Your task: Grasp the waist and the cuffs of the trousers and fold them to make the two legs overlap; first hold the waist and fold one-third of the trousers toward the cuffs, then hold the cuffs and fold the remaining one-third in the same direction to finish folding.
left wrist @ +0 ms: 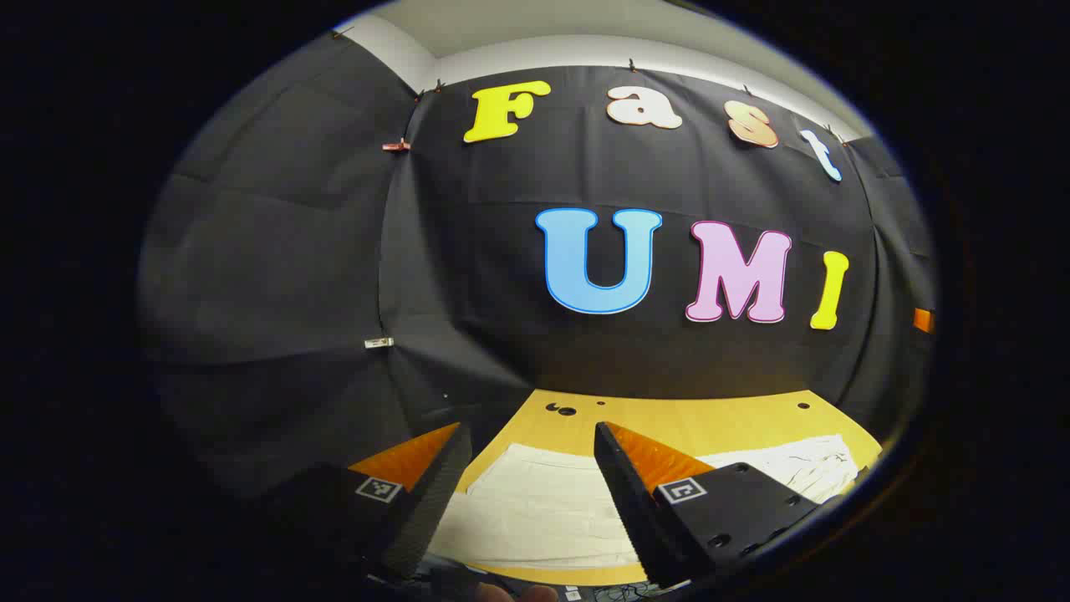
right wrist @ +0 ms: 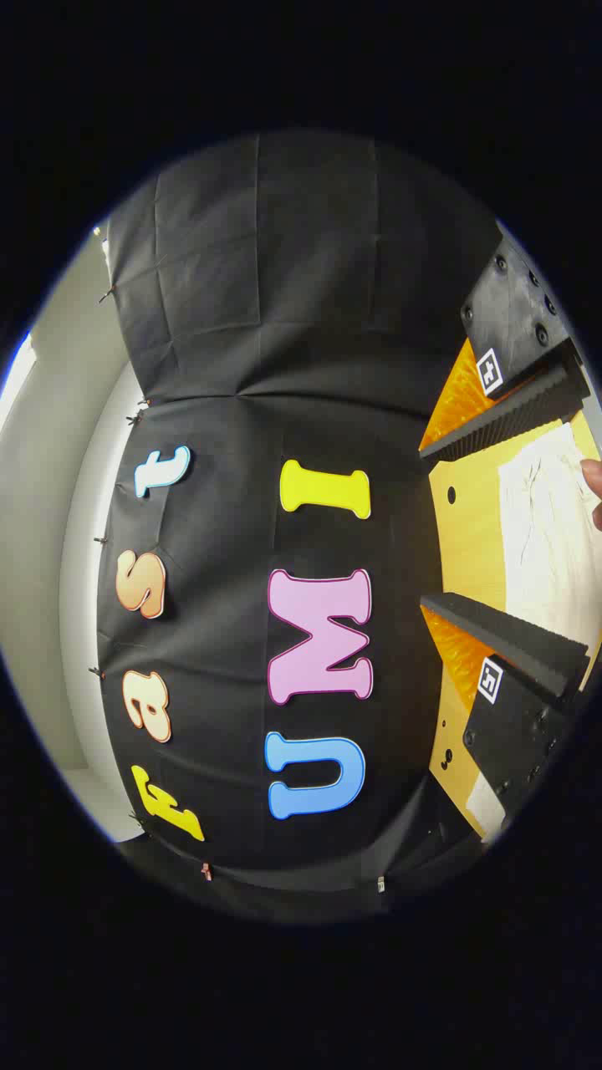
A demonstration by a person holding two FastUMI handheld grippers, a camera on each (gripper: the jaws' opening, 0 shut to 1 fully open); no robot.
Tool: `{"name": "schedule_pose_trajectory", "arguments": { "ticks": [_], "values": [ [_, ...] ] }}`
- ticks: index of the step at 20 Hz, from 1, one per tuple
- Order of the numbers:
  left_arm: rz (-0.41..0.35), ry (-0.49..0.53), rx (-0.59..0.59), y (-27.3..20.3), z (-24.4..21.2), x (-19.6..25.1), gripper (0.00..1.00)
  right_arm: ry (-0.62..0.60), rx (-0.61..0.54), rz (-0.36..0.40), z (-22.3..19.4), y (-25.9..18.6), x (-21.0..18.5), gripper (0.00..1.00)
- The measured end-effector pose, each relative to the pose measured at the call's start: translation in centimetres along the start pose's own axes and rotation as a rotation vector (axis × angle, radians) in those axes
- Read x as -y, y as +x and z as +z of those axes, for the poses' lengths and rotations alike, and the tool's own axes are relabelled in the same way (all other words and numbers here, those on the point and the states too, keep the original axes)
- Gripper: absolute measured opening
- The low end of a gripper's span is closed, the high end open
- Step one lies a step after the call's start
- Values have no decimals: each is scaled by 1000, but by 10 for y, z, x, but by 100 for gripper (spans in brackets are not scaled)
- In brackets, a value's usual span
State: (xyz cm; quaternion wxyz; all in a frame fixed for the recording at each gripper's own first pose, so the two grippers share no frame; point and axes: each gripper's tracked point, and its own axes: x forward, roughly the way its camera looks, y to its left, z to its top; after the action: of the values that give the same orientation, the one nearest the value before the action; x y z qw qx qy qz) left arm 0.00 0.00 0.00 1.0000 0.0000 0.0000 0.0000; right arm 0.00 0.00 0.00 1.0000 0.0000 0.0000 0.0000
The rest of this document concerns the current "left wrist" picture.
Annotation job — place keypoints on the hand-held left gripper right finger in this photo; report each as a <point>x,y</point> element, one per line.
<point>635,510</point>

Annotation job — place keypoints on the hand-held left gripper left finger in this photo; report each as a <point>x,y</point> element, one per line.
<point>435,502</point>

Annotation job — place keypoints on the white jeans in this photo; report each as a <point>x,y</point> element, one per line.
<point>543,510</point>

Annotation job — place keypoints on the small silver metal clip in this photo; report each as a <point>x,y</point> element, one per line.
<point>379,343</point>

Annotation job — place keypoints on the black backdrop cloth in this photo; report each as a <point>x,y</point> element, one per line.
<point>468,259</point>

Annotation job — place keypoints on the orange object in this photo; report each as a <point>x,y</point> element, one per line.
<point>924,320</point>

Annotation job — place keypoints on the small red clip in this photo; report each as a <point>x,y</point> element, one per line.
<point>397,145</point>

